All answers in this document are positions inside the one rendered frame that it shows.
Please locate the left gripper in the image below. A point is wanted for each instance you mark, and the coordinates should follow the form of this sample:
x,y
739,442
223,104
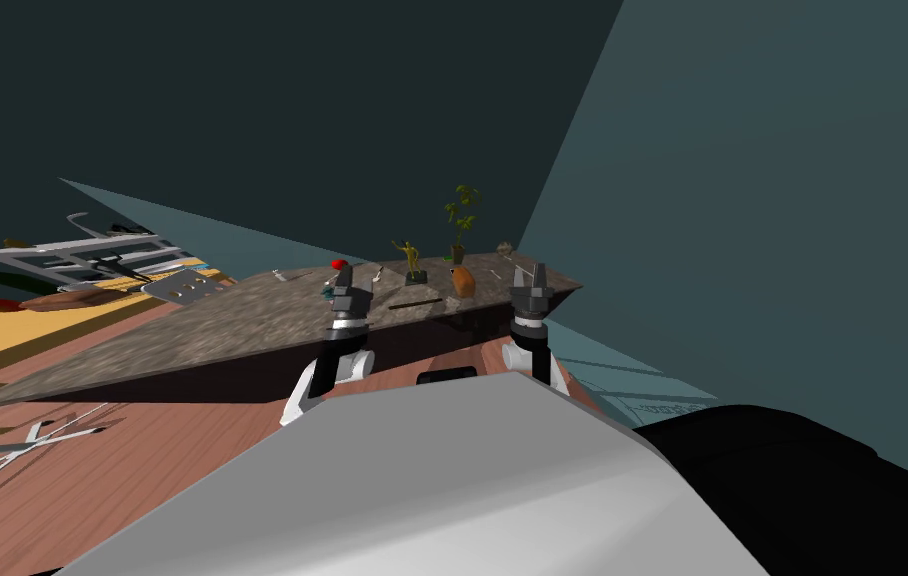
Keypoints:
x,y
351,306

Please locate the yellow figurine on dark base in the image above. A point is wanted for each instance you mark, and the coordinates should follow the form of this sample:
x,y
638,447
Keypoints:
x,y
412,262

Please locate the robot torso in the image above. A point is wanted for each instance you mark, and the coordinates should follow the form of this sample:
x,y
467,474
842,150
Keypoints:
x,y
454,480

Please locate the green potted plant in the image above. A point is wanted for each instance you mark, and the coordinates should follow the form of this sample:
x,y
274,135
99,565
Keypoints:
x,y
462,220

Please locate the grey plate with holes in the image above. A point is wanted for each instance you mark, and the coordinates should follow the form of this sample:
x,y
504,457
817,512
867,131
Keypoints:
x,y
186,286

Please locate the yellow counter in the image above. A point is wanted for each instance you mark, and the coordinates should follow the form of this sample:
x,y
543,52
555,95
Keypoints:
x,y
14,328

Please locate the orange vase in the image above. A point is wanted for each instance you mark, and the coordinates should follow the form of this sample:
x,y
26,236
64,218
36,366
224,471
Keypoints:
x,y
464,282

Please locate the small brown lump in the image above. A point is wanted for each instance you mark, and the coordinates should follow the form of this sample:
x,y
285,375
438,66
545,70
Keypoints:
x,y
505,248

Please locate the white thin-legged frame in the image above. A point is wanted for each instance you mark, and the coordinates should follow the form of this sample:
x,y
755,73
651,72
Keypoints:
x,y
6,456

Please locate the stone top table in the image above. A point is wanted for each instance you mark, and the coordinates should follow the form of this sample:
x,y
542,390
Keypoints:
x,y
246,320

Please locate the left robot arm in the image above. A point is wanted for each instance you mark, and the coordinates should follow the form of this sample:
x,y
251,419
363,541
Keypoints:
x,y
326,376

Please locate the brown oblong object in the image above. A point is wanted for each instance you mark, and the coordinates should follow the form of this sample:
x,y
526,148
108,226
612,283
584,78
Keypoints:
x,y
66,300

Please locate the dark thin stick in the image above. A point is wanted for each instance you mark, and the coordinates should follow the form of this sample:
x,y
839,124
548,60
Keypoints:
x,y
415,304

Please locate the grey metal rack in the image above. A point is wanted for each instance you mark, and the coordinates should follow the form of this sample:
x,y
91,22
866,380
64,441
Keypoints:
x,y
86,256

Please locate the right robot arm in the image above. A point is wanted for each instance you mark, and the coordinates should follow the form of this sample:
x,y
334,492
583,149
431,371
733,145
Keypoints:
x,y
806,496

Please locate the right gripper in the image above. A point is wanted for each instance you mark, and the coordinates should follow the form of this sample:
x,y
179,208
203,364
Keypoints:
x,y
532,306

